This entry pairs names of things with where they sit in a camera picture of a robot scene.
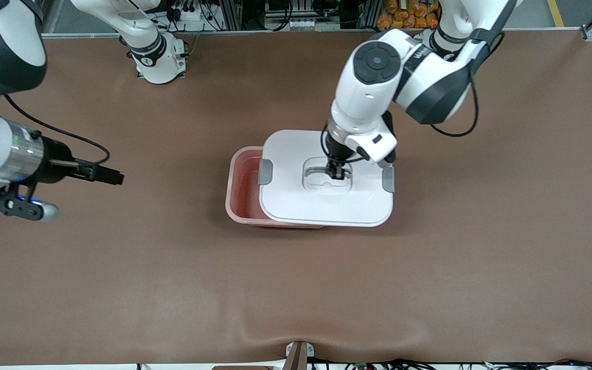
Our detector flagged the white power strip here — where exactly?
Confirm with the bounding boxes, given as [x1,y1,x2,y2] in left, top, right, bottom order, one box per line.
[170,0,210,25]

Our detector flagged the white box lid grey latches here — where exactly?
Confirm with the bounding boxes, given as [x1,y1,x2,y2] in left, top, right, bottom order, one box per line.
[258,129,395,228]

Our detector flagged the aluminium table rail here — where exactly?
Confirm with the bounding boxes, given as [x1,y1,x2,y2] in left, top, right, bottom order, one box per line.
[42,27,584,41]

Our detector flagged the white terminal block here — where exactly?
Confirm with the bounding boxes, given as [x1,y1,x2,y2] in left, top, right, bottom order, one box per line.
[287,18,323,31]

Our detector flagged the metal table edge bracket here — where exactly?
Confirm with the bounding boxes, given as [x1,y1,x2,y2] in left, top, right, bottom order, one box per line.
[285,341,315,370]

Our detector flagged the pink plastic box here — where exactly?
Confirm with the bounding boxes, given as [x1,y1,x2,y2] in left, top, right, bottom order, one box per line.
[225,146,327,229]

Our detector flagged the pile of orange packets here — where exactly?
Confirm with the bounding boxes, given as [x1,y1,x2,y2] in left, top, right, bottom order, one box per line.
[377,0,441,30]

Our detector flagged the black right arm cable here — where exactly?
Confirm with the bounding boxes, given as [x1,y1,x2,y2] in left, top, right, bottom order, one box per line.
[0,94,112,166]

